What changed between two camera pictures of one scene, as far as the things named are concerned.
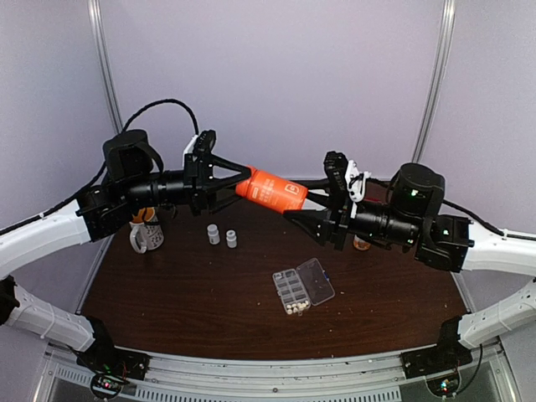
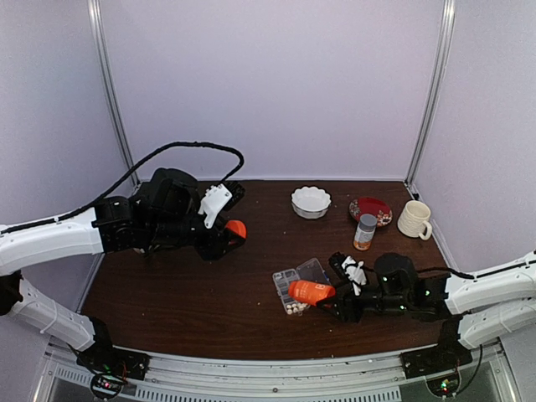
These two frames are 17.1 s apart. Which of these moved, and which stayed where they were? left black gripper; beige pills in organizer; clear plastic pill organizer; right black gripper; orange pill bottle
Moved: orange pill bottle; right black gripper; left black gripper
Stayed: clear plastic pill organizer; beige pills in organizer
